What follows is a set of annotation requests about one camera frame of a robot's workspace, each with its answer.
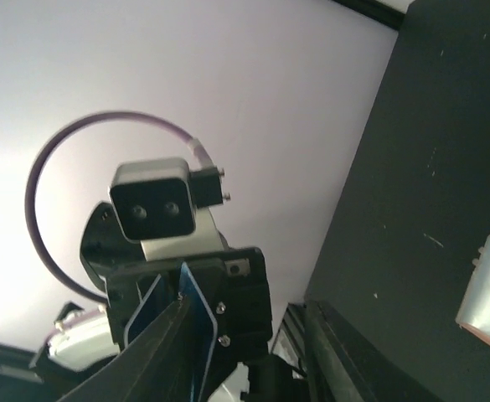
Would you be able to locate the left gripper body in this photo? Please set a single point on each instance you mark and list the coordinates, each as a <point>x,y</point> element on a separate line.
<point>238,278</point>

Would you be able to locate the blue credit card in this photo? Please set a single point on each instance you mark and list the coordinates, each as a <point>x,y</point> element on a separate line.
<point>205,329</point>

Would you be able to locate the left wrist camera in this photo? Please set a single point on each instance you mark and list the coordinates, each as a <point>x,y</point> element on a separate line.
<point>164,206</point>

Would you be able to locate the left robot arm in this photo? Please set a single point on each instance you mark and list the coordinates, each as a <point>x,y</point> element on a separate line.
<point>81,343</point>

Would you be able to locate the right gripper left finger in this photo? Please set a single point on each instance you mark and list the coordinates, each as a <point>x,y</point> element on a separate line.
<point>156,366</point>

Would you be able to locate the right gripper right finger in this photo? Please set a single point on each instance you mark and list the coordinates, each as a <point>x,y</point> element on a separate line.
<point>342,365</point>

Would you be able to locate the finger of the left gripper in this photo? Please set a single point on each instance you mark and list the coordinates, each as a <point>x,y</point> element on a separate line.
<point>150,307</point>

